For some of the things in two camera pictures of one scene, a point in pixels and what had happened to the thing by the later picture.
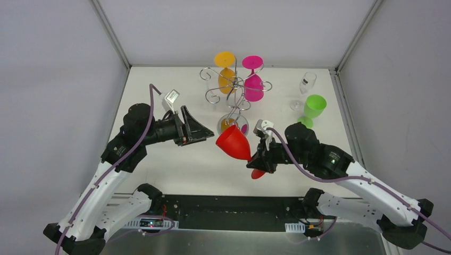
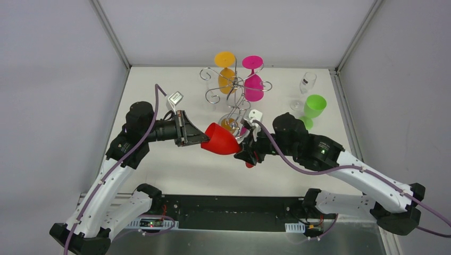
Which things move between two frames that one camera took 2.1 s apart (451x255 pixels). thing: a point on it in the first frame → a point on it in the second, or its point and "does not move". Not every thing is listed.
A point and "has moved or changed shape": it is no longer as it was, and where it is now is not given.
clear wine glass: (307, 81) does not move
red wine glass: (233, 140) has moved or changed shape
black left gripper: (181, 128) does not move
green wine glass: (315, 105) does not move
